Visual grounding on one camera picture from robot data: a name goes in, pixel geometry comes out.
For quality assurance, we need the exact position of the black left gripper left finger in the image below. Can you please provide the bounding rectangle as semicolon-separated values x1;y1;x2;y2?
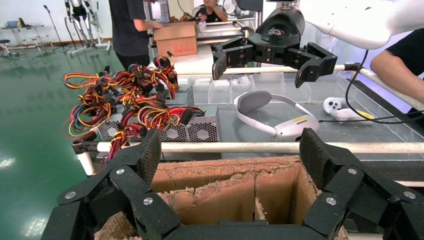
40;127;181;240

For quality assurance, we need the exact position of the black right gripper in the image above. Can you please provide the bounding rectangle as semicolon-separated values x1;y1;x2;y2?
211;6;339;89

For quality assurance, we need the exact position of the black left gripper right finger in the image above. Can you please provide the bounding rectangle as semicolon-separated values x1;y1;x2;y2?
299;127;424;240

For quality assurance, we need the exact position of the grey power supply with wires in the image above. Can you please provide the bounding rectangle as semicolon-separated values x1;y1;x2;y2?
129;51;196;115
62;64;157;165
137;100;221;143
154;112;190;143

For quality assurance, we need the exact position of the long white rack pipe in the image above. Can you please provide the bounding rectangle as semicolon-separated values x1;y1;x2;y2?
177;64;347;76
394;179;424;187
96;141;424;155
359;67;424;112

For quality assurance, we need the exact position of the short white pipe leg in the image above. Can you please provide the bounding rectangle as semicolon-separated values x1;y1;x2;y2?
77;152;97;177

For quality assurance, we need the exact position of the white fan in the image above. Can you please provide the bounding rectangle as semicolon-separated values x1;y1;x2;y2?
316;31;336;51

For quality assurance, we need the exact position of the black pipe corner joint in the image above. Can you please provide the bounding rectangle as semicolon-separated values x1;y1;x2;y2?
72;138;100;156
343;62;364;73

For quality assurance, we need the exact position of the white pipe shelf cart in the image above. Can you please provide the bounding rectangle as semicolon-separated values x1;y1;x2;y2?
197;19;250;51

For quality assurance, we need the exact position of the dark monitor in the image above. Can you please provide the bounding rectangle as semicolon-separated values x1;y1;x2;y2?
234;0;264;12

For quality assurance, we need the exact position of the white VR controller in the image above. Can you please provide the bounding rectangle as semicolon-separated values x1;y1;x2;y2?
322;96;376;123

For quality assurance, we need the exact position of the white VR headset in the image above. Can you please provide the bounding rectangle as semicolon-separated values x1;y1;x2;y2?
233;90;322;143

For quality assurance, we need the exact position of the person in striped black jacket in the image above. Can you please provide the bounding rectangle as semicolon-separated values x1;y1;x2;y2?
192;0;229;23

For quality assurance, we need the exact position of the white table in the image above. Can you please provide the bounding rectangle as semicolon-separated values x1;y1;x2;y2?
147;44;217;76

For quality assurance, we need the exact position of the brown cardboard box red print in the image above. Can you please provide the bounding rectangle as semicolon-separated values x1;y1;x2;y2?
152;21;199;57

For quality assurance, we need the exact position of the worn cardboard box with dividers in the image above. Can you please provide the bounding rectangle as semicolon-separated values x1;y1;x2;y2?
94;155;349;240

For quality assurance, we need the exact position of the black microphone stand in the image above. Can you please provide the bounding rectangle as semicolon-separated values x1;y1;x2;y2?
42;4;72;54

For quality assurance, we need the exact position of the black stool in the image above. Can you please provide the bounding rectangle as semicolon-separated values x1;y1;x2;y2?
0;39;19;59

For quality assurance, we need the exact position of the grey side table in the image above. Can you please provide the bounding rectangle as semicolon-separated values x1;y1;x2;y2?
0;23;54;54

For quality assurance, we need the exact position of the grey metal post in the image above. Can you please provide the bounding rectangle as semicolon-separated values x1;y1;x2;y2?
254;11;264;36

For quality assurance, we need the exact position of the black cable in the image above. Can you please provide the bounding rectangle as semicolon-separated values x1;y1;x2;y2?
317;49;424;124

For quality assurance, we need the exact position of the tangled brown wire bundle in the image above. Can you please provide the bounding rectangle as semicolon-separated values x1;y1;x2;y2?
167;12;200;26

